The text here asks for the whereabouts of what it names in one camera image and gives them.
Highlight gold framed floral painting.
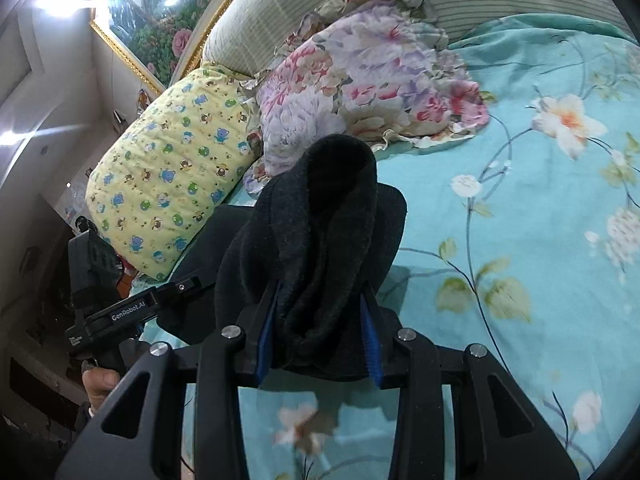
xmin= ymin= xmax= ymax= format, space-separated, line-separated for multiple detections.
xmin=90 ymin=0 xmax=266 ymax=93

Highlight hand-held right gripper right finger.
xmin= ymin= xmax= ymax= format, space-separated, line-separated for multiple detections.
xmin=359 ymin=290 xmax=582 ymax=480

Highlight red cloth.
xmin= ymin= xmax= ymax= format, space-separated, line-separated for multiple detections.
xmin=116 ymin=259 xmax=137 ymax=298

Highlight blue floral bedsheet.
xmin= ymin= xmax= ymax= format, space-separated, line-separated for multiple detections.
xmin=140 ymin=12 xmax=640 ymax=480

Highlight black pants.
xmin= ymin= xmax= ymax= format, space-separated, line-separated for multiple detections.
xmin=157 ymin=134 xmax=408 ymax=386

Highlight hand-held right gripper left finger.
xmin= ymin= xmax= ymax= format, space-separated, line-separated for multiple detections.
xmin=54 ymin=280 xmax=281 ymax=480

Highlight person's left hand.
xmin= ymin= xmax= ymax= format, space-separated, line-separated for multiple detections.
xmin=81 ymin=364 xmax=122 ymax=407

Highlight pink purple floral pillow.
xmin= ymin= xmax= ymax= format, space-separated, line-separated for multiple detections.
xmin=240 ymin=0 xmax=493 ymax=196

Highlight yellow printed pillow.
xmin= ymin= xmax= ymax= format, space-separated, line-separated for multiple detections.
xmin=85 ymin=62 xmax=261 ymax=283

